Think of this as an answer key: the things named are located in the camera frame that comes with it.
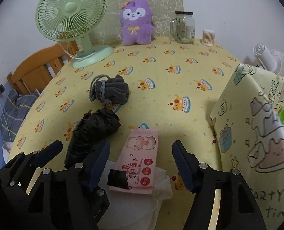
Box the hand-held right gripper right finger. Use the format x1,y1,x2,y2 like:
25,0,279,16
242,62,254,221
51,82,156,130
172,140,267,230

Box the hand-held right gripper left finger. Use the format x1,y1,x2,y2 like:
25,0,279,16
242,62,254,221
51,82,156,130
24,140,112,230

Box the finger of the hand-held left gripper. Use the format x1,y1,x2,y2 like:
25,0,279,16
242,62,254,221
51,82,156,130
0,140,64,197

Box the white towel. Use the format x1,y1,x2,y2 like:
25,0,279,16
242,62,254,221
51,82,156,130
104,160,173,200

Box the clear plastic bag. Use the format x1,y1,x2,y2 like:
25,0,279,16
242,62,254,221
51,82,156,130
97,192,163,230

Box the black plastic bag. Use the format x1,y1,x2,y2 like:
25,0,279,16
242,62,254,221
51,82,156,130
64,109,121,169

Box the pink wet wipes pack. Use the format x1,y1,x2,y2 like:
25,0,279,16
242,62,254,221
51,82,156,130
107,127,160,194

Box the grey drawstring pouch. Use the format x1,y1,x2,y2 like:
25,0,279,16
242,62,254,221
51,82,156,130
89,74,129,106

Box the printed storage box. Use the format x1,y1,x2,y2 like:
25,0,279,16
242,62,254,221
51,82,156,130
210,63,284,230

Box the blue plaid cloth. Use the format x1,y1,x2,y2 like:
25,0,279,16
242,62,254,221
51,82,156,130
0,89,40,146

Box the wooden bed headboard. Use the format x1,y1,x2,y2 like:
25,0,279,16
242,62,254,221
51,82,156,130
6,39,79,95

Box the cotton swab container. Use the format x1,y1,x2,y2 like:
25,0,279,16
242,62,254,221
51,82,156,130
202,29,215,47

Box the glass jar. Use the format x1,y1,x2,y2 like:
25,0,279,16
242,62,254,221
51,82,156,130
170,11,196,44

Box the purple plush toy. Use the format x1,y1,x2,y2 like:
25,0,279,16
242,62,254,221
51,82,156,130
120,0,156,46

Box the green desk fan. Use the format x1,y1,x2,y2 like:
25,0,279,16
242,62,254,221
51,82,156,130
35,0,115,69

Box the white standing fan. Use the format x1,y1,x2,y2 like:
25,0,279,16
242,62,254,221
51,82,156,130
244,43,284,79

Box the green printed board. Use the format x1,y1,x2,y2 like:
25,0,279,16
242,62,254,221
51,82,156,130
90,0,184,44

